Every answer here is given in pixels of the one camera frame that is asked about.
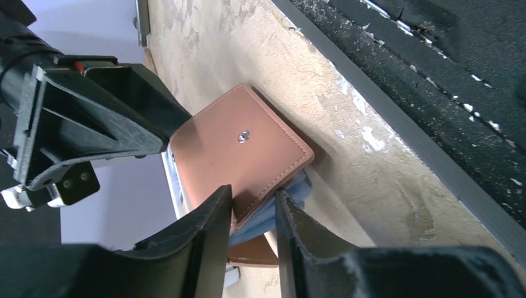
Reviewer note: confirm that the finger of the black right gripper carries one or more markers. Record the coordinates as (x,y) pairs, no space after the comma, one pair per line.
(66,117)

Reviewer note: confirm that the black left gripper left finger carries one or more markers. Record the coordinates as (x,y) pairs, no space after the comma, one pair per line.
(186,259)

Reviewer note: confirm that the tan leather card holder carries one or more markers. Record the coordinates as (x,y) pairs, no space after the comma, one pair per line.
(238,140)

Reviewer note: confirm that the white plastic basket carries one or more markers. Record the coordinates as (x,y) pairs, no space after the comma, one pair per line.
(182,206)

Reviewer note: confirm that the aluminium frame rails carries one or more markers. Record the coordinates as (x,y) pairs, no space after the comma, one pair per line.
(141,22)

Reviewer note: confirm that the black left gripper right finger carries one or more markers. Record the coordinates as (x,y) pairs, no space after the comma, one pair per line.
(314,262)

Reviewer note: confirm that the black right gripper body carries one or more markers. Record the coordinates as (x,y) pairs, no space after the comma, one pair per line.
(21,51)

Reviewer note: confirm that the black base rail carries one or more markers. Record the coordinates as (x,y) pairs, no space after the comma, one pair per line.
(450,76)

